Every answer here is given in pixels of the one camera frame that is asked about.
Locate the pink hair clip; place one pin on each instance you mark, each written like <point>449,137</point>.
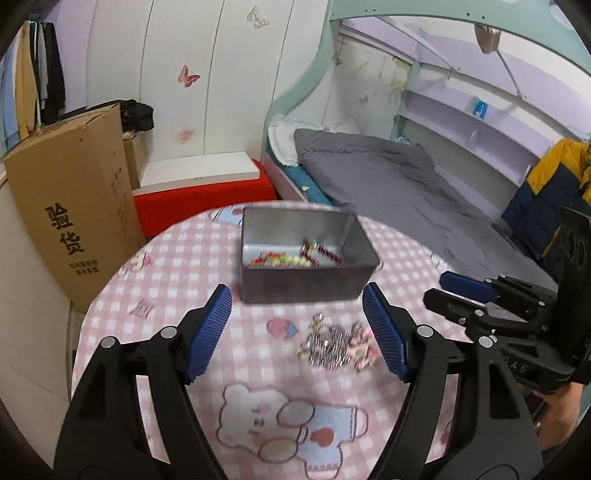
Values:
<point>362,348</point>

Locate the pink checkered bear tablecloth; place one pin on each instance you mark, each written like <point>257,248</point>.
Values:
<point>258,350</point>

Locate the large brown cardboard box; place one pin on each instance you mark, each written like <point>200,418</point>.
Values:
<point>78,194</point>

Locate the teal bed sheet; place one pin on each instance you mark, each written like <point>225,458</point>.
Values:
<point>304,184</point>

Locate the black hanging garment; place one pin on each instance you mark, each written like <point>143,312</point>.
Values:
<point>55,69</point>

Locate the black bag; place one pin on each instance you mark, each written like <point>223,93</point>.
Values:
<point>137,115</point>

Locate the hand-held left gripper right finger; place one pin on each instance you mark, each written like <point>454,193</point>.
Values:
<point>385,334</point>

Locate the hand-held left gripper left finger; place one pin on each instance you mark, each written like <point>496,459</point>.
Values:
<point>210,334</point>

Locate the yellow hanging garment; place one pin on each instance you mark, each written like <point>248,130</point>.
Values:
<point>27,83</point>

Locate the grey hanging garment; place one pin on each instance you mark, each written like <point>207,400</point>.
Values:
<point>41,64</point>

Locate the teal bunk bed frame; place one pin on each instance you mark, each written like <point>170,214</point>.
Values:
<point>304,78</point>

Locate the small white bottle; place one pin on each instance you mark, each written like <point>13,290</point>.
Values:
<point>474,139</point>

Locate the small blue box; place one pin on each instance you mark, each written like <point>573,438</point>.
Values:
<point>480,108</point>

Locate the grey blanket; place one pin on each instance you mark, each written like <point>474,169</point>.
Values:
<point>392,184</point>

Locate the red cloth covered bench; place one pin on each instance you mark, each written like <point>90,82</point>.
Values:
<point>194,205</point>

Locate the white board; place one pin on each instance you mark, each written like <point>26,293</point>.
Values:
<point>198,170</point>

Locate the pink butterfly wall sticker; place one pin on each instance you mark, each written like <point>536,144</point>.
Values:
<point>188,76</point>

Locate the lilac wall shelves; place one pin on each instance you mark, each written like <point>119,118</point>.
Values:
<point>461,124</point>

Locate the white pillow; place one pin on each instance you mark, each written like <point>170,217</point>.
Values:
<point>281,138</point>

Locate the pale butterfly wall sticker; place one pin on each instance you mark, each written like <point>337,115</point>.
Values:
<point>257,17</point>

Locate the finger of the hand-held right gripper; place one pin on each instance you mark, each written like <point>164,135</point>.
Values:
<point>445,302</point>
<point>466,286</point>

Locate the yellow and navy jacket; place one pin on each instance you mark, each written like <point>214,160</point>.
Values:
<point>549,203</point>

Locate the person's right forearm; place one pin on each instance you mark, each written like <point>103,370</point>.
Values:
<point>561,415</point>

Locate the beige hanging pouch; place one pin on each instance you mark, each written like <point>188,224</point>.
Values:
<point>488,39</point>

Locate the grey metal tin box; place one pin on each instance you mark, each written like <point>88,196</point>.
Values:
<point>355,251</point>

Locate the light blue hanging garment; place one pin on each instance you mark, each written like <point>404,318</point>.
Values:
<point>8,110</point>

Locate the small brown cardboard box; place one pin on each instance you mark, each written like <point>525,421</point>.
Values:
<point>135,159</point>

